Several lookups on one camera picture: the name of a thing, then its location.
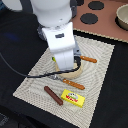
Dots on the tan wooden plate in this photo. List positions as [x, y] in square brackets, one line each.
[78, 70]

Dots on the pink toy stove board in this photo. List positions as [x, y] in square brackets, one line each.
[106, 25]

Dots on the beige woven placemat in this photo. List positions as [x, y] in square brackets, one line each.
[92, 77]

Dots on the beige bowl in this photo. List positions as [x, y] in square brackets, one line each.
[122, 15]

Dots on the brown toy sausage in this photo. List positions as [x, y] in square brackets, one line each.
[53, 95]

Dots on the toy knife orange handle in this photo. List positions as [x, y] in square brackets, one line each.
[88, 59]

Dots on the yellow toy butter box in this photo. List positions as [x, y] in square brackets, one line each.
[73, 98]

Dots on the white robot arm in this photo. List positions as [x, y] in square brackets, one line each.
[55, 17]

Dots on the toy fork orange handle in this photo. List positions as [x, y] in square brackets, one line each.
[71, 83]

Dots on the black stove burner disc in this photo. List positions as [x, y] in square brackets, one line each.
[80, 2]
[89, 18]
[96, 5]

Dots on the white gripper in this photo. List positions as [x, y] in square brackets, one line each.
[61, 43]

